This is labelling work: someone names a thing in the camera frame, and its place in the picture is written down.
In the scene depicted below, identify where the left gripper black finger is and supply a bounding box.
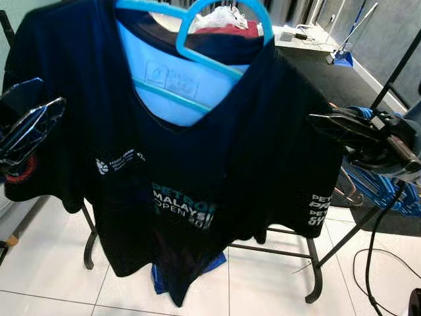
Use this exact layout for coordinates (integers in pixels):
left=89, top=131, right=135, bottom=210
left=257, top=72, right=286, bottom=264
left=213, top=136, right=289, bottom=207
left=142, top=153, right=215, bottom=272
left=0, top=78, right=45, bottom=129
left=0, top=97, right=66, bottom=165

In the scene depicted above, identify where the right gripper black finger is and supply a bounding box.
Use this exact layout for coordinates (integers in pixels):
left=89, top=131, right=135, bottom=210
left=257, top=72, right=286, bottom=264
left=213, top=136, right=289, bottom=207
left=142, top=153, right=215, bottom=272
left=329, top=107, right=378, bottom=128
left=309, top=115, right=373, bottom=149

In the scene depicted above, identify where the black printed t-shirt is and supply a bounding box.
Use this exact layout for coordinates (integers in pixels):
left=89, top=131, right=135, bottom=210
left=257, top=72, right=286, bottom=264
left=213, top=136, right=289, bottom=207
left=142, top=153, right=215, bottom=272
left=2, top=0, right=347, bottom=308

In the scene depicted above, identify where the teal plastic hanger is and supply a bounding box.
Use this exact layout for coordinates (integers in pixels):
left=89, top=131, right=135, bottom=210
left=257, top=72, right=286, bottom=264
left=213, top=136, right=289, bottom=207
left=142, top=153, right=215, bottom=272
left=115, top=0, right=275, bottom=113

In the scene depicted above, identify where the blue plastic hanger bundle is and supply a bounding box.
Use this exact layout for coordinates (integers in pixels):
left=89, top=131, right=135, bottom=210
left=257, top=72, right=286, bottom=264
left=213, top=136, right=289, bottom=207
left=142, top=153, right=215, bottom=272
left=339, top=158, right=421, bottom=219

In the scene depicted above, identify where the blue mop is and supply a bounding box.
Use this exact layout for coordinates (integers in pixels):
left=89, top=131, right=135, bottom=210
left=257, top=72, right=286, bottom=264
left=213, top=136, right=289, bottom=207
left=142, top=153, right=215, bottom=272
left=327, top=0, right=380, bottom=68

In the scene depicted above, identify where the white low shelf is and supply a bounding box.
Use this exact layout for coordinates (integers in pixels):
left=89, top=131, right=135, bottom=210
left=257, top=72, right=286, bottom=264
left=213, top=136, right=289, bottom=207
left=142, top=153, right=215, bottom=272
left=272, top=24, right=339, bottom=53

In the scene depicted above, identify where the red garment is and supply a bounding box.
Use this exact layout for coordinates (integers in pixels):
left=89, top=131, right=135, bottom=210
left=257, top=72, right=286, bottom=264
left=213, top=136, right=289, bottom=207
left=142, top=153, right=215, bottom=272
left=191, top=20, right=262, bottom=39

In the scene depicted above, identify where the black metal clothes rack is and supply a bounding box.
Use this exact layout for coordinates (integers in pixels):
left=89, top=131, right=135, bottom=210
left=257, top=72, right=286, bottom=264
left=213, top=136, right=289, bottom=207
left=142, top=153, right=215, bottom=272
left=79, top=32, right=421, bottom=305

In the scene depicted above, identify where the white plastic bag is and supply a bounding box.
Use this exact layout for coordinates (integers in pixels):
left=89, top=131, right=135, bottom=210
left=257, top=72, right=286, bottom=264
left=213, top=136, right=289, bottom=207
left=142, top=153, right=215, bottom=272
left=194, top=5, right=249, bottom=30

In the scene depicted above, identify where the blue crumpled cloth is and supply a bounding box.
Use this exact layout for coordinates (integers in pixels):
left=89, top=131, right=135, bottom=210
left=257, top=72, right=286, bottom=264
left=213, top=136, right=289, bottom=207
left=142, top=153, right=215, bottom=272
left=151, top=252, right=228, bottom=295

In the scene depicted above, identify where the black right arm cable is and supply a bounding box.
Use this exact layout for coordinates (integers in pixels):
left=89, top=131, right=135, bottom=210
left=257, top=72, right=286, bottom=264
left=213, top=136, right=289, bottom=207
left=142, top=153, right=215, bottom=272
left=352, top=181, right=421, bottom=316

